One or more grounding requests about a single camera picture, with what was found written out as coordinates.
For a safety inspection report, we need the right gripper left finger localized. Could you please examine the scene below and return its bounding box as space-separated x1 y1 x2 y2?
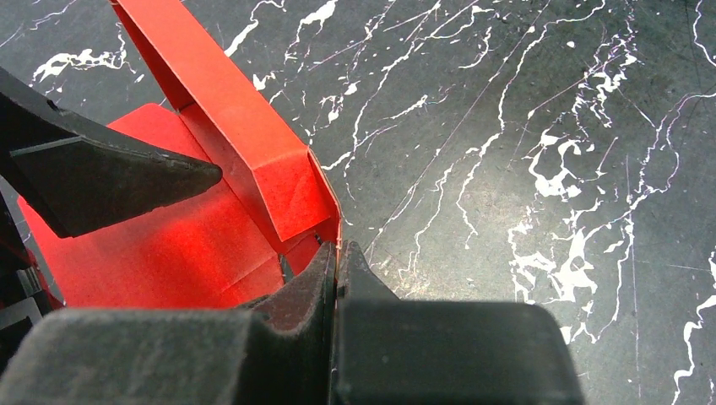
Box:
1 243 336 404

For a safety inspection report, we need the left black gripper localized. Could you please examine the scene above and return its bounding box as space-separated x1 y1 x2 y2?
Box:
1 70 222 369

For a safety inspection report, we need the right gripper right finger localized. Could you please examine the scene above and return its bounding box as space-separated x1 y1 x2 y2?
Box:
329 241 585 404

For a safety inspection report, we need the red paper box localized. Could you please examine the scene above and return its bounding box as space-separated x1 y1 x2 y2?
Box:
19 1 341 308

